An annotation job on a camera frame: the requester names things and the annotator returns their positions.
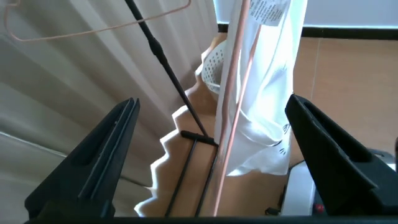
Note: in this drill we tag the white printed t-shirt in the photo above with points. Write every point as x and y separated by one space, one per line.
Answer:
270 93

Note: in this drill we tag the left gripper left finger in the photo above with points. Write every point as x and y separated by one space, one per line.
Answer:
62 193

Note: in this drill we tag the white laundry basket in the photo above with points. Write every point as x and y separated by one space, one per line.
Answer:
213 67

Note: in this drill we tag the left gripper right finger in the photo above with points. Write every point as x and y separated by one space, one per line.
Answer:
348 193

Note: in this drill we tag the black clothes rack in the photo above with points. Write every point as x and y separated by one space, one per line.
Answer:
158 53

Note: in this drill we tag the beige curtain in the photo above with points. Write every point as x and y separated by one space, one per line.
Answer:
62 77

